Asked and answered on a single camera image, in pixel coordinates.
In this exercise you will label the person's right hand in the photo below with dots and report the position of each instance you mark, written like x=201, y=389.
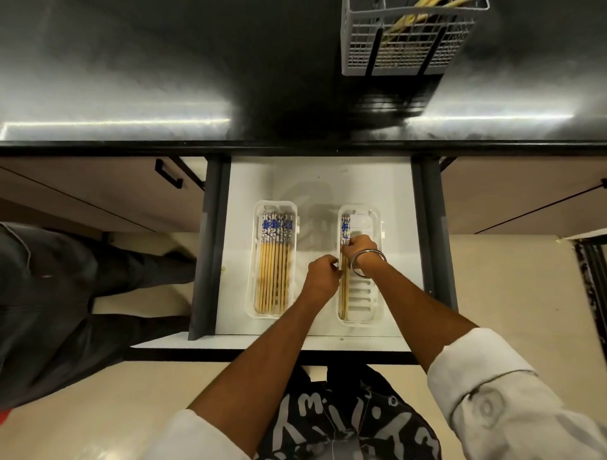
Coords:
x=363, y=244

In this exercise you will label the person's left hand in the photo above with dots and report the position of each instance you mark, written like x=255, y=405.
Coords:
x=317, y=282

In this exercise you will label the person's left fingers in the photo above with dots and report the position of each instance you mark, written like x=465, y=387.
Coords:
x=335, y=271

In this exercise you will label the person's right fingers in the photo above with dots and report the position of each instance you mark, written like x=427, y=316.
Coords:
x=347, y=247

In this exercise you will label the blue-patterned bamboo chopstick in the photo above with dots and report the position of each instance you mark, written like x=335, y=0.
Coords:
x=347, y=228
x=343, y=227

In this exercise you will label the person's left forearm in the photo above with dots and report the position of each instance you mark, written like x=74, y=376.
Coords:
x=265, y=360

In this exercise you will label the person's right forearm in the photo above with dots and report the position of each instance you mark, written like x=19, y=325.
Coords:
x=412, y=312

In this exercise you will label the silver metal bangle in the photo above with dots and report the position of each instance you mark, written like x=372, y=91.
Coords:
x=367, y=257

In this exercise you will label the clear plastic slotted tray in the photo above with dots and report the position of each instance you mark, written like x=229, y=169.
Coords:
x=365, y=294

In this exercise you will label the row of patterned chopsticks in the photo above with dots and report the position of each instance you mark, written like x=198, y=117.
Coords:
x=274, y=265

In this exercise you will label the white drawer with grey sides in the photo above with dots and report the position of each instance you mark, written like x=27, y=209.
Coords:
x=313, y=189

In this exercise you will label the black white patterned trousers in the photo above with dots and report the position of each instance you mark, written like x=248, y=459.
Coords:
x=346, y=417

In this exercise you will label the brown cabinet door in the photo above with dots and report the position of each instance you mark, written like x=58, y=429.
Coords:
x=521, y=194
x=95, y=189

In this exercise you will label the white left shirt sleeve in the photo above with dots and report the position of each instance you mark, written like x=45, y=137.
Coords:
x=199, y=440

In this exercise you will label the white shirt sleeve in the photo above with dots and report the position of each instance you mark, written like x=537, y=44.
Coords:
x=199, y=440
x=517, y=403

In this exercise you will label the white right shirt sleeve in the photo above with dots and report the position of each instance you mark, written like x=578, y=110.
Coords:
x=517, y=403

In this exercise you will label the bunch of plain bamboo sticks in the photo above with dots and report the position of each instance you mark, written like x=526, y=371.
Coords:
x=408, y=21

